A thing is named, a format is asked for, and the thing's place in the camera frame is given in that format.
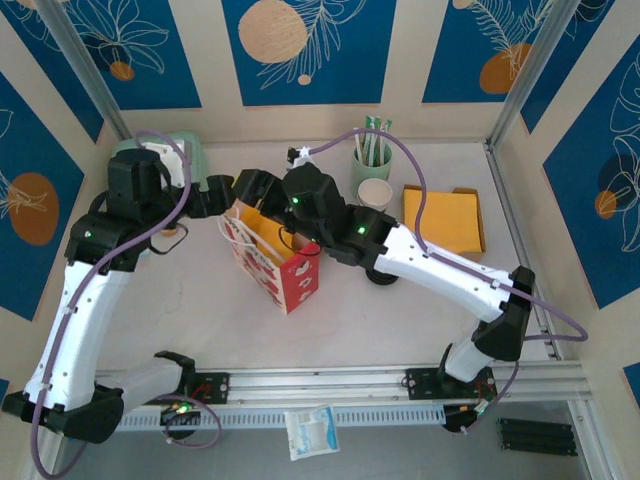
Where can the red white paper gift bag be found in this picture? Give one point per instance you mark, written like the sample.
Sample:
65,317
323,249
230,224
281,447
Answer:
300,285

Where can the stack of yellow napkins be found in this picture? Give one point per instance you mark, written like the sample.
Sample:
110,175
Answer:
467,191

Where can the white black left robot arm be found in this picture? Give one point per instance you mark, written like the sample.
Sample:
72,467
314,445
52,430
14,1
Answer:
75,325

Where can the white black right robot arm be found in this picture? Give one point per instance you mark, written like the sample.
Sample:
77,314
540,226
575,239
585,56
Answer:
440,270

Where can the orange capped small bottle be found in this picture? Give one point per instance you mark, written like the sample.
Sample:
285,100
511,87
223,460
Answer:
170,231

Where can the green cylindrical holder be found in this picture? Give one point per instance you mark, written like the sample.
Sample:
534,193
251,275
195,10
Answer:
367,172

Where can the black paper cup stack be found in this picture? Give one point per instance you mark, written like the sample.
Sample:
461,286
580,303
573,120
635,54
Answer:
375,192

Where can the black cup lid stack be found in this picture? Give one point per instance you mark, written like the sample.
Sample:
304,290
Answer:
382,281

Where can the black base electronics module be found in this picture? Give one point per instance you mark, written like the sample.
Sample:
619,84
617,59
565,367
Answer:
455,420
180,409

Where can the white blue sachet packet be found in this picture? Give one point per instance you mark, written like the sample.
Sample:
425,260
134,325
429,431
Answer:
312,432

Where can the black bar bundle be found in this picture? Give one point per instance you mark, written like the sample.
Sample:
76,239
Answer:
537,437

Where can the aluminium frame post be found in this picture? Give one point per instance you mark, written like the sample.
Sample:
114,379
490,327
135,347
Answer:
531,70
89,70

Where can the aluminium table edge rail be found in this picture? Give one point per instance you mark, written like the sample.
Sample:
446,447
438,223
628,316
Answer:
501,175

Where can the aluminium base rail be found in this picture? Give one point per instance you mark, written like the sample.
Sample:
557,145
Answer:
320,387

